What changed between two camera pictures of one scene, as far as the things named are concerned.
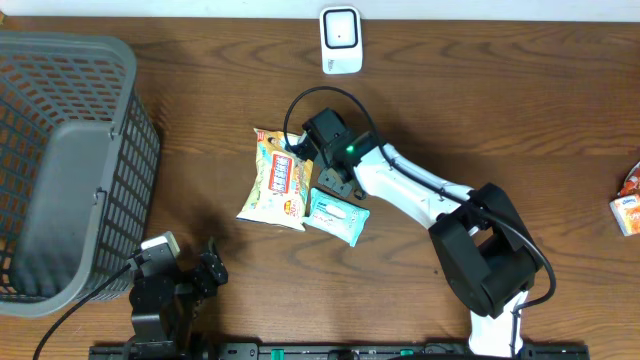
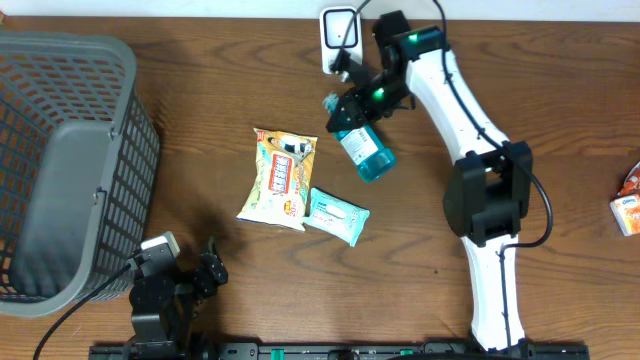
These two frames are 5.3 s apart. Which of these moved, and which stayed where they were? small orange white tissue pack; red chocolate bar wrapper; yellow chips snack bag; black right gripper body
Moved: black right gripper body
Stayed: red chocolate bar wrapper; small orange white tissue pack; yellow chips snack bag
